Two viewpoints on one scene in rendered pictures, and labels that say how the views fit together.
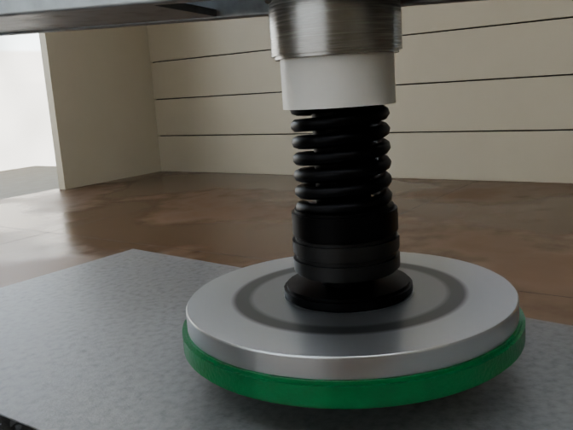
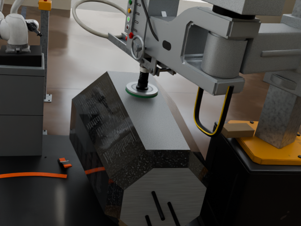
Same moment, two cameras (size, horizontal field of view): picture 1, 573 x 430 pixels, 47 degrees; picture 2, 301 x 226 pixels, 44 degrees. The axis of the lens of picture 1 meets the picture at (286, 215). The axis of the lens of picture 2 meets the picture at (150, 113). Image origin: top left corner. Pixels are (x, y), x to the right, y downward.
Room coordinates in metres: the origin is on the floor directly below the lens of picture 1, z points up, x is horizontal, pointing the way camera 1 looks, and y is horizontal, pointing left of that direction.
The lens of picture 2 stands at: (-1.46, -1.43, 1.86)
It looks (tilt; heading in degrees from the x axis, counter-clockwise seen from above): 25 degrees down; 35
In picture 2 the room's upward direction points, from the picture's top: 10 degrees clockwise
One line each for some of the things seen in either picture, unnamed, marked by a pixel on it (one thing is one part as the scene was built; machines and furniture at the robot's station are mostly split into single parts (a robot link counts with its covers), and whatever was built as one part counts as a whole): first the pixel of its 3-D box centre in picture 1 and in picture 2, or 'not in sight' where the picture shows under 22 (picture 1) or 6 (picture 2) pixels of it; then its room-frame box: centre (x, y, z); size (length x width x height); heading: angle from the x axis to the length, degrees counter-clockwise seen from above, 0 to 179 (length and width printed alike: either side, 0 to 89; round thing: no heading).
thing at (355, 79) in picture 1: (337, 77); (145, 68); (0.42, -0.04, 1.06); 0.07 x 0.07 x 0.04
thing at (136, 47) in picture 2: not in sight; (142, 47); (0.26, -0.11, 1.24); 0.15 x 0.10 x 0.15; 70
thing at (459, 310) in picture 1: (348, 299); (142, 88); (0.42, -0.04, 0.92); 0.21 x 0.21 x 0.01
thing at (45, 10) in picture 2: not in sight; (43, 52); (0.99, 1.76, 0.54); 0.20 x 0.20 x 1.09; 50
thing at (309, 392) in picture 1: (349, 305); (142, 89); (0.42, -0.04, 0.91); 0.22 x 0.22 x 0.04
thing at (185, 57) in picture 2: not in sight; (187, 44); (0.27, -0.40, 1.35); 0.74 x 0.23 x 0.49; 70
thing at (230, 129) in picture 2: not in sight; (236, 130); (0.65, -0.66, 0.81); 0.20 x 0.10 x 0.05; 148
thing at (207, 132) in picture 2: not in sight; (210, 106); (0.19, -0.66, 1.10); 0.23 x 0.03 x 0.32; 70
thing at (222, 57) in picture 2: not in sight; (223, 53); (0.19, -0.66, 1.39); 0.19 x 0.19 x 0.20
